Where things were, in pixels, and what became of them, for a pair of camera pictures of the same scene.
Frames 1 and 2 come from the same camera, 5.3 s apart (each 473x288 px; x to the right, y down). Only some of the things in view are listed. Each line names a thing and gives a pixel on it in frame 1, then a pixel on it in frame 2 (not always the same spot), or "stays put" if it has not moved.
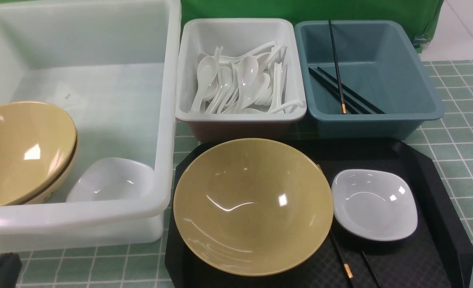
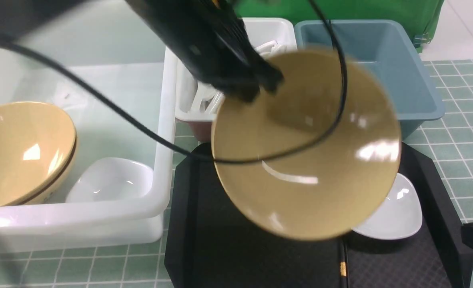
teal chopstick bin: x=366 y=79 stays put
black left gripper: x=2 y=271 -> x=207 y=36
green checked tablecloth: x=457 y=148 stays put
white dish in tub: x=107 y=179 stays put
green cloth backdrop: x=422 y=15 stays put
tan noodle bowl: x=253 y=207 -> x=333 y=189
